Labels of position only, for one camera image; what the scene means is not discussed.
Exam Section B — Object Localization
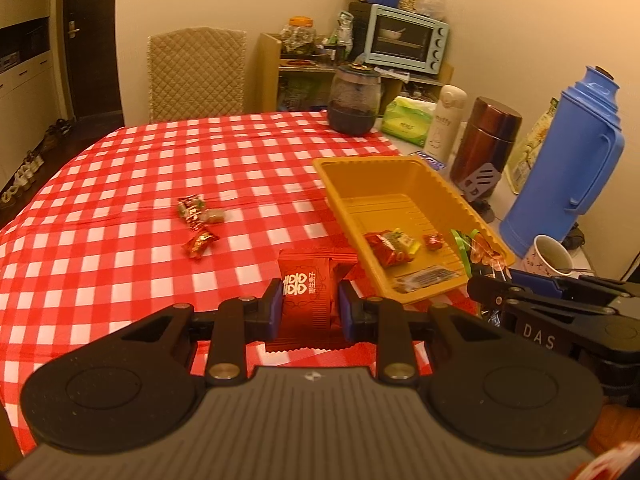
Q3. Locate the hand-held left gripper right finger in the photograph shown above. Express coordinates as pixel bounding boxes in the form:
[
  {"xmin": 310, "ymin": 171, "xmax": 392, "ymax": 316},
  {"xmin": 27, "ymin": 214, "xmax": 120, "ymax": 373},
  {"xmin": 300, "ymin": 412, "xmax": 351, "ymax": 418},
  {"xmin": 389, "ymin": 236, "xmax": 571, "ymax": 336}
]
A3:
[{"xmin": 338, "ymin": 280, "xmax": 562, "ymax": 386}]

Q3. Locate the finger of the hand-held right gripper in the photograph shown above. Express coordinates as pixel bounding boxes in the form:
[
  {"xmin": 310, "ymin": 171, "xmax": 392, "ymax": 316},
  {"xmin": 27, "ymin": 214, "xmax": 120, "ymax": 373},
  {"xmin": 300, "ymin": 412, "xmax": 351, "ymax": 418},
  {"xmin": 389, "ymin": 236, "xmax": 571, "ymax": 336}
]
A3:
[
  {"xmin": 467, "ymin": 276, "xmax": 617, "ymax": 317},
  {"xmin": 510, "ymin": 270, "xmax": 640, "ymax": 305}
]

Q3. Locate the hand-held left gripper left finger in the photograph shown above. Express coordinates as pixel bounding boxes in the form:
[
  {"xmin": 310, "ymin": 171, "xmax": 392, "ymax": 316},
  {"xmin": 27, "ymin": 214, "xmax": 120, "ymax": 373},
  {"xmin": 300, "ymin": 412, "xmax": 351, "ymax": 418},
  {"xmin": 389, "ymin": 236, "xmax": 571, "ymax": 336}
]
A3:
[{"xmin": 60, "ymin": 278, "xmax": 284, "ymax": 387}]

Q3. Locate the large red snack packet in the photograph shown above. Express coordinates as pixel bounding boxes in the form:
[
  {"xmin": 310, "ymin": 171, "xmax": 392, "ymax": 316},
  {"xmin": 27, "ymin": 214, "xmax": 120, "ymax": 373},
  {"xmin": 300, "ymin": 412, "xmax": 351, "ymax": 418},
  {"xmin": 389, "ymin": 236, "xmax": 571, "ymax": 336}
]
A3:
[{"xmin": 277, "ymin": 249, "xmax": 346, "ymax": 342}]

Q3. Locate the green clear snack packet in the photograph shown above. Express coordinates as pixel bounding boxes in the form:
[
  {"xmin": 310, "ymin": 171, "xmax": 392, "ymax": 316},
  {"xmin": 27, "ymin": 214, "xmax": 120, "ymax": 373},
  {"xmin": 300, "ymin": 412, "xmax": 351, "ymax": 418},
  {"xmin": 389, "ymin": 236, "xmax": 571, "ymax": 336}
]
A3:
[{"xmin": 450, "ymin": 230, "xmax": 512, "ymax": 281}]

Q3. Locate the clear dark snack packet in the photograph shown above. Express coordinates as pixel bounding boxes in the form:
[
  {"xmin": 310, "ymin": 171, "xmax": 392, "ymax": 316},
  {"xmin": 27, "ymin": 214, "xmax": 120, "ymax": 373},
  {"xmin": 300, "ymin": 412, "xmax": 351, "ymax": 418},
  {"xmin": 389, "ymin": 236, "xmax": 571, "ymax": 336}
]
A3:
[{"xmin": 392, "ymin": 267, "xmax": 461, "ymax": 293}]

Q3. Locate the small red snack packet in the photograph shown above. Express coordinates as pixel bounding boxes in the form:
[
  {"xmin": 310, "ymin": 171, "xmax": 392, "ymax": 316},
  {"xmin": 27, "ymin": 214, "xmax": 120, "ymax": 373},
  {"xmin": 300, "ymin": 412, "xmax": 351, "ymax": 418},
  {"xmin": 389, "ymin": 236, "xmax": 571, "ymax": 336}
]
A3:
[{"xmin": 364, "ymin": 230, "xmax": 416, "ymax": 267}]

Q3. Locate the yellow green candy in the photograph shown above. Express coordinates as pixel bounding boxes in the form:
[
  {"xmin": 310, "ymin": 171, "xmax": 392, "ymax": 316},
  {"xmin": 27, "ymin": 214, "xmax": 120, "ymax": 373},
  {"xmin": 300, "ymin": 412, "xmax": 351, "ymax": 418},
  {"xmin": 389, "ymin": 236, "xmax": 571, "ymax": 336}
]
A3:
[{"xmin": 391, "ymin": 229, "xmax": 421, "ymax": 256}]

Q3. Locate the red gold candy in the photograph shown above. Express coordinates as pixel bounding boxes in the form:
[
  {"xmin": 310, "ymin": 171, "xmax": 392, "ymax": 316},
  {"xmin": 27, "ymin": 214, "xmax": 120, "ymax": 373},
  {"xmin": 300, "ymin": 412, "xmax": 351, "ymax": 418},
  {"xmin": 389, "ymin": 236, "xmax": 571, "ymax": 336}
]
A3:
[{"xmin": 182, "ymin": 227, "xmax": 221, "ymax": 261}]

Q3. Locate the yellow plastic tray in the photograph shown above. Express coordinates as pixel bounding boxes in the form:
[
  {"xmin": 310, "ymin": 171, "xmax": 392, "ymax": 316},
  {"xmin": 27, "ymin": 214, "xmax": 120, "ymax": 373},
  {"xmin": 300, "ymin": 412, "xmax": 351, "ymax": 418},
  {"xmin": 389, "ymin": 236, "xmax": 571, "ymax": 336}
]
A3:
[{"xmin": 312, "ymin": 156, "xmax": 516, "ymax": 303}]

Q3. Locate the red white striped candy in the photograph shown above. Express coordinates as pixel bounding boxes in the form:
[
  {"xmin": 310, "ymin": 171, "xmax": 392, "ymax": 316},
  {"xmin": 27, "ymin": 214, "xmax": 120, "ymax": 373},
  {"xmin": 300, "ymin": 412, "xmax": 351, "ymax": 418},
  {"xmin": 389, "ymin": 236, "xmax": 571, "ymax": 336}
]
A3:
[{"xmin": 177, "ymin": 195, "xmax": 206, "ymax": 221}]

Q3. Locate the person's right hand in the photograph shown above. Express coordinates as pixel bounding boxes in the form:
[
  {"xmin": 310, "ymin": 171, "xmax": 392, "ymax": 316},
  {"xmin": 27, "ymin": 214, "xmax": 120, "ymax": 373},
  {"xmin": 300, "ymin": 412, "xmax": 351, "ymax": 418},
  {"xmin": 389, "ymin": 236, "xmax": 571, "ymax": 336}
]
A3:
[{"xmin": 590, "ymin": 402, "xmax": 640, "ymax": 456}]

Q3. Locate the white patterned mug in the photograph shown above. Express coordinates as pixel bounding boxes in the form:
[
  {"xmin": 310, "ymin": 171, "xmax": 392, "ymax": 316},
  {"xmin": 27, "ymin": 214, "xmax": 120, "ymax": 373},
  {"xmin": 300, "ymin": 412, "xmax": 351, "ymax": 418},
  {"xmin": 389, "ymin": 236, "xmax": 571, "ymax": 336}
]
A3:
[{"xmin": 522, "ymin": 234, "xmax": 573, "ymax": 276}]

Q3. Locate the blue thermos jug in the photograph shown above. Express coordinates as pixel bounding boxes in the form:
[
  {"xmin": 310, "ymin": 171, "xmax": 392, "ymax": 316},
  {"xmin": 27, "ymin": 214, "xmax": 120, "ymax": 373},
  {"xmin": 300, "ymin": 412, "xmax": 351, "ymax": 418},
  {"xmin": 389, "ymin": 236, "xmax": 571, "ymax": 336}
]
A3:
[{"xmin": 500, "ymin": 66, "xmax": 626, "ymax": 258}]

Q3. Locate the red white cloth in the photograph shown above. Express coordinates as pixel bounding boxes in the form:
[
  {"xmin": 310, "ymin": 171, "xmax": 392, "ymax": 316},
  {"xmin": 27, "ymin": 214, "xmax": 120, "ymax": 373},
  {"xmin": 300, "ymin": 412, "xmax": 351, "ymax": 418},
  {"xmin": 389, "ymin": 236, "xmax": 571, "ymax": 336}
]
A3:
[{"xmin": 570, "ymin": 442, "xmax": 640, "ymax": 480}]

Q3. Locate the yellow printed bag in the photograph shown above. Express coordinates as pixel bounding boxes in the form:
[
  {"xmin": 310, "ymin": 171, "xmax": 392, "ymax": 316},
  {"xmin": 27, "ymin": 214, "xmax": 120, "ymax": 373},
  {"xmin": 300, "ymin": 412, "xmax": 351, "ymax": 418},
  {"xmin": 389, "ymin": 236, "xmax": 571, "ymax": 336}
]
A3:
[{"xmin": 505, "ymin": 97, "xmax": 561, "ymax": 196}]

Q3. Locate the brown metal thermos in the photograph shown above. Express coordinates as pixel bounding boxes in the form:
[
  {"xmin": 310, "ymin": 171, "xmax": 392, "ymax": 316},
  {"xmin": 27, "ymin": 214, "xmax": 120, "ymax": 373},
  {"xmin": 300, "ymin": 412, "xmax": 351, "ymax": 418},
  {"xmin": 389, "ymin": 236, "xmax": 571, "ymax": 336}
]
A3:
[{"xmin": 450, "ymin": 96, "xmax": 522, "ymax": 196}]

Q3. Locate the red checkered tablecloth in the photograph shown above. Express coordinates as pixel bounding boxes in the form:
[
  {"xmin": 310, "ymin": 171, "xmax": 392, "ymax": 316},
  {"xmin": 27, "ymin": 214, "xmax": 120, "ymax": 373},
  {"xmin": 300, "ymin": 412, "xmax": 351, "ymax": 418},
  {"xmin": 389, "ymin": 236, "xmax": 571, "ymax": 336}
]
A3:
[{"xmin": 0, "ymin": 110, "xmax": 501, "ymax": 406}]

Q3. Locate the white thermos bottle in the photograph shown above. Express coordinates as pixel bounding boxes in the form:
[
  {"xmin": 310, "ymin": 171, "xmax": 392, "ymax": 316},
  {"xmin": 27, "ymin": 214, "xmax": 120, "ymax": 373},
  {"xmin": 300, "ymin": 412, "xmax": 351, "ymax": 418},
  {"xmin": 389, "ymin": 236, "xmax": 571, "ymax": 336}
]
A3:
[{"xmin": 425, "ymin": 85, "xmax": 468, "ymax": 161}]

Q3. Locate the green tissue pack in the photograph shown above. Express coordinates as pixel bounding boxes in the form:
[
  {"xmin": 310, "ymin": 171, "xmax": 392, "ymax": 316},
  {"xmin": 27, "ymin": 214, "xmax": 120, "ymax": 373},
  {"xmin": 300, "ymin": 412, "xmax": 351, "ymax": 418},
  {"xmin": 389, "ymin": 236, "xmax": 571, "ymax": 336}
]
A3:
[{"xmin": 382, "ymin": 96, "xmax": 436, "ymax": 147}]

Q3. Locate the glass jar with dark liquid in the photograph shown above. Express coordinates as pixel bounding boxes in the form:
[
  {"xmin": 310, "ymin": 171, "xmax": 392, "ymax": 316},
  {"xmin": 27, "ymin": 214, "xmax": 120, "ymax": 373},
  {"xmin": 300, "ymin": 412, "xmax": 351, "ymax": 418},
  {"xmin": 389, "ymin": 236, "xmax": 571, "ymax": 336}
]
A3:
[{"xmin": 327, "ymin": 64, "xmax": 383, "ymax": 136}]

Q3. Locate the quilted beige chair back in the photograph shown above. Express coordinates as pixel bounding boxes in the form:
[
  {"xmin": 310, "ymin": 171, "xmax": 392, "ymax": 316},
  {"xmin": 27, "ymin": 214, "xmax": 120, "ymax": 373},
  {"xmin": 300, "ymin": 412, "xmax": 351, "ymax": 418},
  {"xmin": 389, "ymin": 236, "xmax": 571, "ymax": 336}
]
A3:
[{"xmin": 147, "ymin": 27, "xmax": 247, "ymax": 123}]

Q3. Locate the blue toaster oven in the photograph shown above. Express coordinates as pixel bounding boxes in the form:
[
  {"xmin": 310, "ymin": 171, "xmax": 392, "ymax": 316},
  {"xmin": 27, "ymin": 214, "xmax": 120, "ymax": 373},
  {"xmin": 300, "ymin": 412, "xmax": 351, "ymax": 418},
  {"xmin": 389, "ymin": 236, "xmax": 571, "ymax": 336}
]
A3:
[{"xmin": 362, "ymin": 4, "xmax": 450, "ymax": 75}]

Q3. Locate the plastic jar with orange lid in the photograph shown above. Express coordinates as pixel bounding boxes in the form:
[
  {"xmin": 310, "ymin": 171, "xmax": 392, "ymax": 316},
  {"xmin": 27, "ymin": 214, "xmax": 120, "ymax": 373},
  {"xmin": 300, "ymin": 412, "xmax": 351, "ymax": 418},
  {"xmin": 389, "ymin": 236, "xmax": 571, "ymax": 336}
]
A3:
[{"xmin": 280, "ymin": 16, "xmax": 318, "ymax": 53}]

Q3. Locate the row of shoes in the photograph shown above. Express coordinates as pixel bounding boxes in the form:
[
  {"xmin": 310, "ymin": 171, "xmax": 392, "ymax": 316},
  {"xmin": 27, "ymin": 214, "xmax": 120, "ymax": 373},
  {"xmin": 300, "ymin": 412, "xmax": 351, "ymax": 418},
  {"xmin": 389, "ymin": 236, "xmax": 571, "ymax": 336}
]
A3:
[{"xmin": 0, "ymin": 119, "xmax": 73, "ymax": 211}]

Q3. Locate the dark door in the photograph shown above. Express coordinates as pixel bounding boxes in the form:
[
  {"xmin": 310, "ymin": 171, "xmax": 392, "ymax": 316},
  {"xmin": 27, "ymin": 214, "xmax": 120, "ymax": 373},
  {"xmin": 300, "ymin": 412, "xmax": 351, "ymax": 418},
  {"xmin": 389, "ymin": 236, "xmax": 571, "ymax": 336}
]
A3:
[{"xmin": 62, "ymin": 0, "xmax": 123, "ymax": 121}]

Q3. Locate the white cabinet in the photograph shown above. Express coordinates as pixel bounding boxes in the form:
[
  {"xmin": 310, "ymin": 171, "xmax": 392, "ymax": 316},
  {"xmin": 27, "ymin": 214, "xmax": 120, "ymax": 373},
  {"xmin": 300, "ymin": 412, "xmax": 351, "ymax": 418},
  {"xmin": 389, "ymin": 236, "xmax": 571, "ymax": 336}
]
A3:
[{"xmin": 0, "ymin": 15, "xmax": 53, "ymax": 186}]

